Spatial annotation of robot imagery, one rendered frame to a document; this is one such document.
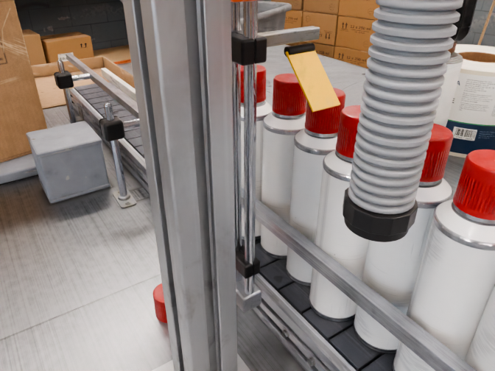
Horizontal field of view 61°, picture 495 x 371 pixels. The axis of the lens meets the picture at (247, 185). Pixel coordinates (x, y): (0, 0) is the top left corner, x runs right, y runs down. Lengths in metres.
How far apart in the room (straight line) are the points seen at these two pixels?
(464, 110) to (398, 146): 0.59
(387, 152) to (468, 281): 0.15
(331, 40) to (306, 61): 3.56
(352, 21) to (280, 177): 3.41
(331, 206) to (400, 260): 0.07
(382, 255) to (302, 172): 0.10
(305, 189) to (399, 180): 0.21
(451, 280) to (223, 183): 0.16
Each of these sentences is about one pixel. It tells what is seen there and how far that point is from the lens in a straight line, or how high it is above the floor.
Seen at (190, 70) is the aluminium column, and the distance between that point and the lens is 0.25.
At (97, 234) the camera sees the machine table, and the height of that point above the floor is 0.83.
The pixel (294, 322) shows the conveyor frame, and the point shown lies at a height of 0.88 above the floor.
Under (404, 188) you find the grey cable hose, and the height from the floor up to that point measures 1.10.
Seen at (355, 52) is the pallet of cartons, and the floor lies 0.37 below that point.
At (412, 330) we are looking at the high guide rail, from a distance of 0.33.
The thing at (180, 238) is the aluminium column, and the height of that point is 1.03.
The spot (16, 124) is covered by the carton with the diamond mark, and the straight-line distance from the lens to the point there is 0.86.
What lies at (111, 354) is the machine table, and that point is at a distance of 0.49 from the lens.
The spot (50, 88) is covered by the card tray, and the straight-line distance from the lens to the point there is 1.34.
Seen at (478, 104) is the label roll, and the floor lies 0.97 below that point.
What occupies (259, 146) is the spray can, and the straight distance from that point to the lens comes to 0.46.
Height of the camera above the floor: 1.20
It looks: 31 degrees down
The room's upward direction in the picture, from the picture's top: straight up
